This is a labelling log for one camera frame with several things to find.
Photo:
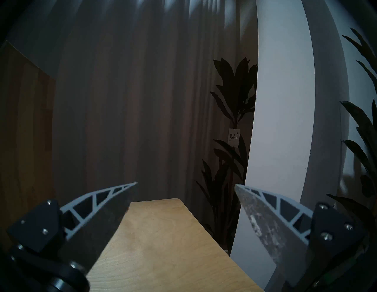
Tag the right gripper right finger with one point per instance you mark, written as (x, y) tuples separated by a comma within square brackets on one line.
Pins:
[(279, 235)]

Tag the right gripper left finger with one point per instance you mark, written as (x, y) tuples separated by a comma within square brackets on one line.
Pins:
[(97, 226)]

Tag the white paper plant tag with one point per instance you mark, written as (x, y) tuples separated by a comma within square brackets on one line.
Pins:
[(234, 137)]

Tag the wooden cabinet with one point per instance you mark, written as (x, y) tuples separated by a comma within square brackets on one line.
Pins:
[(23, 132)]

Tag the plant in white pot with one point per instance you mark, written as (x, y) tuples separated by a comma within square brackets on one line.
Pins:
[(363, 126)]

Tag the tall plant with tag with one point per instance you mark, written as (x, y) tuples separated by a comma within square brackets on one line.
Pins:
[(235, 85)]

